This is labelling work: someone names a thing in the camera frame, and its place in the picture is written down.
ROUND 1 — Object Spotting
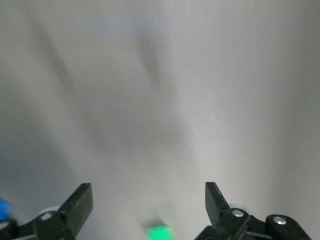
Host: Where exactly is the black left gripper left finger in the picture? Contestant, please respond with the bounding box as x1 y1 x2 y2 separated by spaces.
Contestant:
0 182 94 240

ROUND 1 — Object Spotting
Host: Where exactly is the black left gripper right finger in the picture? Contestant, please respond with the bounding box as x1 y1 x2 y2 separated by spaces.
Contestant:
194 181 313 240

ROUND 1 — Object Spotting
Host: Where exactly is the small green cube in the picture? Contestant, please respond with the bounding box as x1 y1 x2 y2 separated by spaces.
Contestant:
145 219 176 240

